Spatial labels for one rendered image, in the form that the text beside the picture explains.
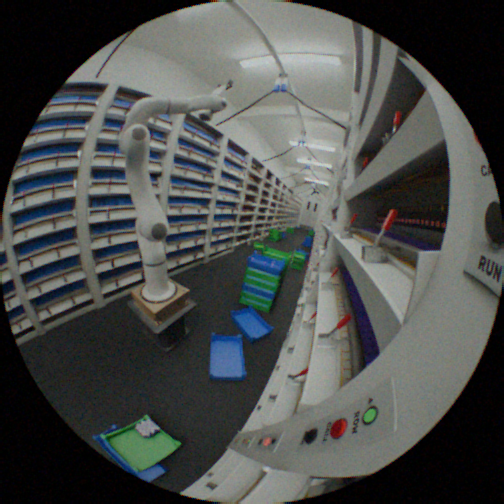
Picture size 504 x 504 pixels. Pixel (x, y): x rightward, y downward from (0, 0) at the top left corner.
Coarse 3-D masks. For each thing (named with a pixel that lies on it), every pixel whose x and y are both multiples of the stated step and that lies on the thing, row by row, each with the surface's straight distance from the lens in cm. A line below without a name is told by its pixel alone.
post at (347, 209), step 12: (348, 156) 86; (360, 156) 78; (372, 156) 80; (348, 168) 75; (360, 168) 75; (348, 204) 70; (360, 204) 72; (372, 204) 74; (384, 204) 76; (348, 216) 70; (360, 216) 72; (372, 216) 73; (324, 252) 80; (336, 252) 71; (312, 288) 78
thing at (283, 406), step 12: (312, 300) 80; (312, 312) 75; (312, 324) 68; (300, 336) 62; (312, 336) 62; (300, 348) 58; (312, 348) 58; (300, 360) 54; (288, 372) 52; (288, 396) 47; (276, 408) 46; (288, 408) 46; (276, 420) 45
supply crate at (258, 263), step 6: (258, 258) 139; (264, 258) 137; (270, 258) 136; (246, 264) 122; (252, 264) 120; (258, 264) 119; (270, 264) 136; (276, 264) 137; (282, 264) 135; (264, 270) 120; (270, 270) 119; (276, 270) 118; (282, 270) 117
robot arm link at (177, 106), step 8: (200, 96) 85; (208, 96) 85; (216, 96) 88; (176, 104) 80; (184, 104) 83; (192, 104) 84; (200, 104) 83; (208, 104) 83; (216, 104) 85; (224, 104) 88; (168, 112) 80; (176, 112) 82; (184, 112) 84
